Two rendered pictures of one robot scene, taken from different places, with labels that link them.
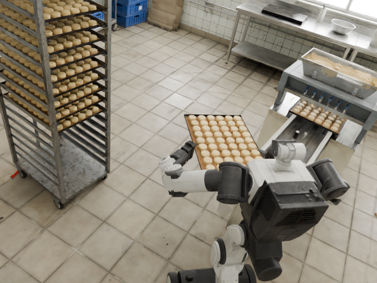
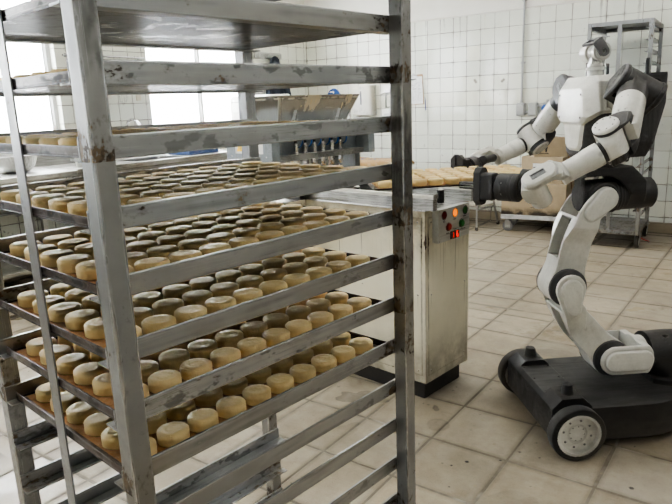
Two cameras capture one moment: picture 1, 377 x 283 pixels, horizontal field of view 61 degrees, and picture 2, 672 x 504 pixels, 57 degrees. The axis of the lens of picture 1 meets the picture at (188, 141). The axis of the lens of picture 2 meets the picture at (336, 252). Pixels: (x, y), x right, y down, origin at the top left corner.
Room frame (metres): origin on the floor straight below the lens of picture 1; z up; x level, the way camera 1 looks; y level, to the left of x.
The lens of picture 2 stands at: (1.32, 2.04, 1.27)
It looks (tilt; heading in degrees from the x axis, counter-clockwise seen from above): 13 degrees down; 285
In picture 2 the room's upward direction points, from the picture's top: 2 degrees counter-clockwise
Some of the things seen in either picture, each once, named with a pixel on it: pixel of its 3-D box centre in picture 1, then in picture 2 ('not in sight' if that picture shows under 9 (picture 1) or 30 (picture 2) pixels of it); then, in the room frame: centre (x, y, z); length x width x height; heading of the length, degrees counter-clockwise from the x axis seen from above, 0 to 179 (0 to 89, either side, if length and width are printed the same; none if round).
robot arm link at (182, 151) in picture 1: (184, 154); (494, 186); (1.33, 0.01, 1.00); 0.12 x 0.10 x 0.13; 154
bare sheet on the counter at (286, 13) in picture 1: (285, 12); not in sight; (4.95, -1.00, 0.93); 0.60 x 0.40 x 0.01; 69
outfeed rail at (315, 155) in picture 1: (339, 119); (310, 181); (2.29, -1.17, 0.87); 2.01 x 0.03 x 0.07; 151
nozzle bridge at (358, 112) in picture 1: (325, 102); (304, 158); (2.26, -0.99, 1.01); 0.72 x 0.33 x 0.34; 61
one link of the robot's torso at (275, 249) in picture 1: (260, 243); (613, 186); (0.90, -0.42, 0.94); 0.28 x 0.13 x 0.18; 19
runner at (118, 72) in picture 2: (15, 35); (267, 74); (1.67, 1.10, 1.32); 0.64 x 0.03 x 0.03; 62
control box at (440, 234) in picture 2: not in sight; (451, 222); (1.50, -0.57, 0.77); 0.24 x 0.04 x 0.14; 61
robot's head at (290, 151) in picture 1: (288, 153); (594, 55); (0.99, -0.40, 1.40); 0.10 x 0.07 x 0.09; 109
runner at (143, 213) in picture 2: (20, 64); (274, 189); (1.67, 1.10, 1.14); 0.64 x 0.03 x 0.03; 62
